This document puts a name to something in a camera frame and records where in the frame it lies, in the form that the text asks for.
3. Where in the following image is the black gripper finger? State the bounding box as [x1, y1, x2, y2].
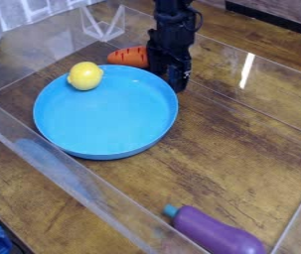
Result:
[147, 44, 168, 75]
[168, 61, 192, 92]

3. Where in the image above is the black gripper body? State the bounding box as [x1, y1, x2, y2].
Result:
[148, 9, 202, 62]

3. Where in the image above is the orange toy carrot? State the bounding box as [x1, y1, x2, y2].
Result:
[108, 46, 149, 68]

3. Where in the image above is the blue round tray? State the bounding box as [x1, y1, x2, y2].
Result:
[34, 64, 180, 160]

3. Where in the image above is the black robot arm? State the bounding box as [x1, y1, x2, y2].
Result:
[147, 0, 203, 92]

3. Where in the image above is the yellow toy lemon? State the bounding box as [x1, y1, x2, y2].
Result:
[68, 62, 104, 91]

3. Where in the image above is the white patterned curtain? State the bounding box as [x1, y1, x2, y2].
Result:
[0, 0, 104, 40]

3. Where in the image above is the purple toy eggplant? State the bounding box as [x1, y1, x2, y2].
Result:
[164, 204, 267, 254]

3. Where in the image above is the clear acrylic corner bracket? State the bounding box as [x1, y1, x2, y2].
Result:
[80, 5, 125, 43]

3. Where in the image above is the clear acrylic enclosure wall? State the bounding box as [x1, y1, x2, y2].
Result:
[0, 0, 301, 254]

